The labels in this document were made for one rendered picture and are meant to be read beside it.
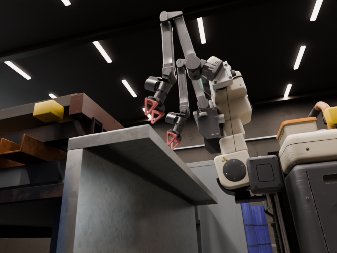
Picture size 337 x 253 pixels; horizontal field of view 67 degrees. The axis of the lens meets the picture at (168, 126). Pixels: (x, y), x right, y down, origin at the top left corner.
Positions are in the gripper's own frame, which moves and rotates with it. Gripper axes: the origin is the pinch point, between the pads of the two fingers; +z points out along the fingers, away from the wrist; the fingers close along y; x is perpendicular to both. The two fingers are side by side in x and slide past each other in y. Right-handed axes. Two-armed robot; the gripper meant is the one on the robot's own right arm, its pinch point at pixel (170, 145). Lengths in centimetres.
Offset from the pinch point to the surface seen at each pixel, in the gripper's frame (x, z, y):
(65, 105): 0, 20, 95
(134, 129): 28, 22, 103
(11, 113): -18, 28, 94
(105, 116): 7, 17, 86
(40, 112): -3, 25, 99
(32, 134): -8, 31, 92
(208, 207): 28, 23, -64
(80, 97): 6, 17, 98
